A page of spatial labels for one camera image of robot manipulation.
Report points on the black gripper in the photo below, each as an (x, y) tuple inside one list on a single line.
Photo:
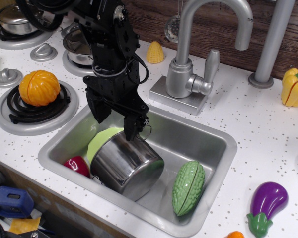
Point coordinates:
[(119, 93)]

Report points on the stainless steel pot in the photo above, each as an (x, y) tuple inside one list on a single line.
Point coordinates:
[(130, 168)]

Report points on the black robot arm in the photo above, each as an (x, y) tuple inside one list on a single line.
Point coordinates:
[(105, 27)]

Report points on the stainless steel sink basin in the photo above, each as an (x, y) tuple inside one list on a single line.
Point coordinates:
[(177, 140)]

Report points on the steel pot with lid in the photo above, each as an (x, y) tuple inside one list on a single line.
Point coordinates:
[(77, 47)]

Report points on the steel pot back left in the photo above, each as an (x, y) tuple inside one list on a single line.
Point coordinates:
[(13, 21)]

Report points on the green plastic plate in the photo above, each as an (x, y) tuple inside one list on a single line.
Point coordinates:
[(100, 139)]

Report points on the red toy pepper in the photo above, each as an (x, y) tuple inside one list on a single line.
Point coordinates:
[(79, 165)]

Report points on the yellow toy corn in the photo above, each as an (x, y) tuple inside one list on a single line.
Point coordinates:
[(155, 53)]

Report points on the orange toy pumpkin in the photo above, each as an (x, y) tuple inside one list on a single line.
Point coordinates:
[(39, 88)]

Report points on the green toy bitter melon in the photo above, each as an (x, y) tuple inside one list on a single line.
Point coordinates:
[(187, 187)]

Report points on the silver stove knob back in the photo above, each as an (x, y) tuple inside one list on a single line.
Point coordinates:
[(43, 53)]

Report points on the silver stove knob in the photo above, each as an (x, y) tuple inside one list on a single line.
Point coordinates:
[(10, 78), (43, 53)]

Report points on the hanging metal strainer ladle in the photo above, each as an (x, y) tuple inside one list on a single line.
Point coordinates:
[(171, 29)]

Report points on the front stove burner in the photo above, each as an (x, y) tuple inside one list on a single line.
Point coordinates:
[(20, 118)]

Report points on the silver stove knob front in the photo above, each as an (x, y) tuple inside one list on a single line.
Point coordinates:
[(10, 78)]

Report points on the blue clamp tool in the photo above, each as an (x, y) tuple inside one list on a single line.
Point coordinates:
[(15, 203)]

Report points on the back left stove burner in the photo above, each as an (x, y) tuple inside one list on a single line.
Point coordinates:
[(21, 42)]

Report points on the yellow sponge cloth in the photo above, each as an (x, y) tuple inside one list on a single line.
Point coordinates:
[(19, 226)]

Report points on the orange toy fruit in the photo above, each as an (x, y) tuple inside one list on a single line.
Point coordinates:
[(235, 234)]

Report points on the purple toy eggplant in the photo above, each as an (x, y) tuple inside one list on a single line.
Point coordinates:
[(268, 200)]

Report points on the yellow toy bell pepper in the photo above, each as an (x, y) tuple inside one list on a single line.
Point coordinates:
[(289, 94)]

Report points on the grey vertical pole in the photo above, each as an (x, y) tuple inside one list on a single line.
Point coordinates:
[(262, 78)]

